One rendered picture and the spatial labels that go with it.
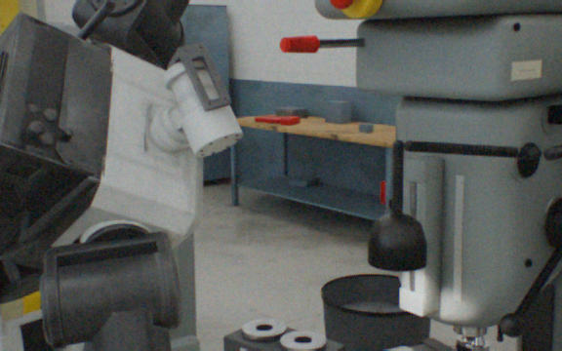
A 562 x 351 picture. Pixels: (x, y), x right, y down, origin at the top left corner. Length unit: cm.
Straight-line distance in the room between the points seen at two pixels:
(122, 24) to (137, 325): 42
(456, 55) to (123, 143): 42
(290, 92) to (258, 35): 80
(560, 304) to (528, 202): 51
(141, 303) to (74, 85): 29
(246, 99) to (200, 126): 757
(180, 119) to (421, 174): 32
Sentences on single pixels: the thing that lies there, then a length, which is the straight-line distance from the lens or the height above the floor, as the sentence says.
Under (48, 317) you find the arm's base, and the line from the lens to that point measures 88.
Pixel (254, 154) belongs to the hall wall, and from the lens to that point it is 847.
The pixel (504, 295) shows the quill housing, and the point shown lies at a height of 137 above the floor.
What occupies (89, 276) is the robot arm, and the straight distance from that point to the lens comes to 89.
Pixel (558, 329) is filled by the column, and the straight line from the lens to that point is 154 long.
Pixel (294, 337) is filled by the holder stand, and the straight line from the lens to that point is 151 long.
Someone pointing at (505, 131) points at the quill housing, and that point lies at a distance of 99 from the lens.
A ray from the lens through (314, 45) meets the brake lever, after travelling 98.
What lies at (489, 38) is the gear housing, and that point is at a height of 170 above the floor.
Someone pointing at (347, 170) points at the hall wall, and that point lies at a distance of 734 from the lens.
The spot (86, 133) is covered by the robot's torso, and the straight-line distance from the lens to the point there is 95.
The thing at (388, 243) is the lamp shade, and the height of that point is 147.
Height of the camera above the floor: 172
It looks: 11 degrees down
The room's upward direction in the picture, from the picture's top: 1 degrees counter-clockwise
